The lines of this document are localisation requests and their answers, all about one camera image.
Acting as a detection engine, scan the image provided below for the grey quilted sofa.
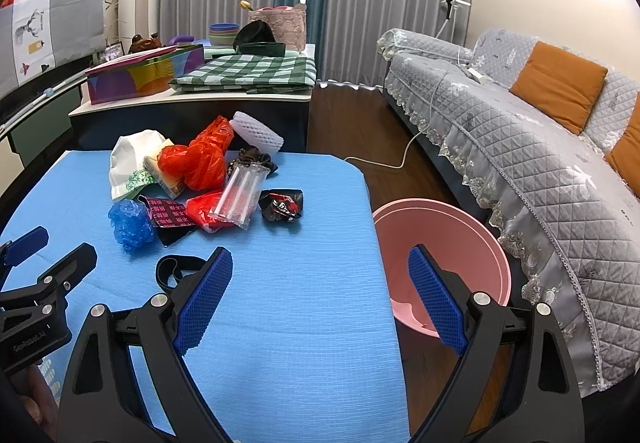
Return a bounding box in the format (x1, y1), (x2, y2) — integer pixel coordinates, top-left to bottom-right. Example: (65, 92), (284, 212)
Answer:
(376, 28), (639, 395)

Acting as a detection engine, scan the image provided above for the pink lace basket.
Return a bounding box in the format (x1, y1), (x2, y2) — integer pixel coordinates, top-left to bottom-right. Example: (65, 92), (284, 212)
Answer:
(248, 3), (307, 52)

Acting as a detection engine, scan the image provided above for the blue bubble wrap ball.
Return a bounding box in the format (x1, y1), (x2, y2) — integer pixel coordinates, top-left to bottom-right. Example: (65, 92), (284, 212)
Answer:
(107, 200), (155, 253)

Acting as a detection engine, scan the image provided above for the colourful storage box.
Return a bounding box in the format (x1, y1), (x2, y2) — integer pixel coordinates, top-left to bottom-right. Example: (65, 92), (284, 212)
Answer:
(86, 44), (205, 104)

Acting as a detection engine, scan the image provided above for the green checkered cloth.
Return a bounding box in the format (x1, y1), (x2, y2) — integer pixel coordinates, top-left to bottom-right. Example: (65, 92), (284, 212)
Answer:
(169, 54), (317, 94)

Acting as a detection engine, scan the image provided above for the black red snack wrapper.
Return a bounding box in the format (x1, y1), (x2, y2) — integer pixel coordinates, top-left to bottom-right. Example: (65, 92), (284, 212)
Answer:
(258, 189), (304, 222)

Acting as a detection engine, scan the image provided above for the small red plastic bag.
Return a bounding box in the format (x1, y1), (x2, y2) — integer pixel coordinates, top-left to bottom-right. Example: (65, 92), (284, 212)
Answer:
(184, 191), (232, 234)

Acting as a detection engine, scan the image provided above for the stack of coloured bowls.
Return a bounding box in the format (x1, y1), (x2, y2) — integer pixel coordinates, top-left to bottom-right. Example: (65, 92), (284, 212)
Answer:
(208, 23), (240, 47)

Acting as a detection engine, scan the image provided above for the white power cable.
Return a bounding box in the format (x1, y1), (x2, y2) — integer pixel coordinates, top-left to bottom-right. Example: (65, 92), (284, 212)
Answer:
(342, 22), (482, 170)

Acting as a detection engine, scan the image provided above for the picture frame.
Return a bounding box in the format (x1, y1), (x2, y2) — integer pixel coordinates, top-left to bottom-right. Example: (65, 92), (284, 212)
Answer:
(99, 41), (125, 63)

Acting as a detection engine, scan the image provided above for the covered television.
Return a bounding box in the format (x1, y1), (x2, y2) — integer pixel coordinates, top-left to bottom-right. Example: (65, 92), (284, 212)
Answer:
(1, 0), (105, 96)

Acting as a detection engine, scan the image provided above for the white foam net sleeve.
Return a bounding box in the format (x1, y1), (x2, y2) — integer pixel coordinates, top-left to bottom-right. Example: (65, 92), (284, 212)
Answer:
(230, 112), (284, 155)

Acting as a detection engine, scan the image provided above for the dark red patterned wrapper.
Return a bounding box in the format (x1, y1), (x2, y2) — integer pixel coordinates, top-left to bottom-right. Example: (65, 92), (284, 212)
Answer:
(138, 196), (198, 247)

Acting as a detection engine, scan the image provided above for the clear plastic package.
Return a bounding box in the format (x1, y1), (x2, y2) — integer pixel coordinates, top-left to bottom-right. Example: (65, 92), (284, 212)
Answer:
(212, 163), (269, 229)

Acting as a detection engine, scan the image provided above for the black green handbag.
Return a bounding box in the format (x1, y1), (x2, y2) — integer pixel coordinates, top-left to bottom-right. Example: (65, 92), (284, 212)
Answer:
(233, 20), (285, 58)

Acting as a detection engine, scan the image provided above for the pink plastic basin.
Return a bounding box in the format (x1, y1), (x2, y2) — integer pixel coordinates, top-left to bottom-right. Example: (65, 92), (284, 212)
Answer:
(373, 198), (512, 338)

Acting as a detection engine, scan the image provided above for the brown figurine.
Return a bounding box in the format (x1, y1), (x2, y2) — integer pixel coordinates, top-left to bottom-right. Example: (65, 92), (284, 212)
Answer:
(128, 33), (162, 54)

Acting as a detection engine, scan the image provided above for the black rubber band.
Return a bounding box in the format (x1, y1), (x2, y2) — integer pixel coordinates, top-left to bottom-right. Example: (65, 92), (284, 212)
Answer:
(155, 255), (205, 295)

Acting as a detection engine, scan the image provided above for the left hand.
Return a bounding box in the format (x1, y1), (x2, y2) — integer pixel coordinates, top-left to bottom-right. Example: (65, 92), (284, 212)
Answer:
(13, 365), (58, 441)

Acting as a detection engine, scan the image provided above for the small carton box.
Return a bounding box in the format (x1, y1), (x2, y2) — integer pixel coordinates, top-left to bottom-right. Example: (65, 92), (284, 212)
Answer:
(143, 156), (186, 200)

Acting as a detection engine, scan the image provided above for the orange cushion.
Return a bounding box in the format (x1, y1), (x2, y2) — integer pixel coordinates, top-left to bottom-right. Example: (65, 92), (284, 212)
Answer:
(510, 41), (608, 136)
(605, 96), (640, 197)

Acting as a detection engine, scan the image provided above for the dark coffee table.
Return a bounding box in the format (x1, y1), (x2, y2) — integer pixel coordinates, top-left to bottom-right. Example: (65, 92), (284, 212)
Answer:
(68, 89), (312, 153)

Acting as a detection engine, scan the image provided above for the blue tablecloth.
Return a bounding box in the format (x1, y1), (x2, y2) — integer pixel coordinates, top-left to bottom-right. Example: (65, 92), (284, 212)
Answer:
(1, 151), (409, 442)

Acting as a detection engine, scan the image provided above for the dark brown scrunchie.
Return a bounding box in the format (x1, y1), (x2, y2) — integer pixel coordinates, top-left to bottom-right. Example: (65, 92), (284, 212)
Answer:
(227, 146), (278, 179)

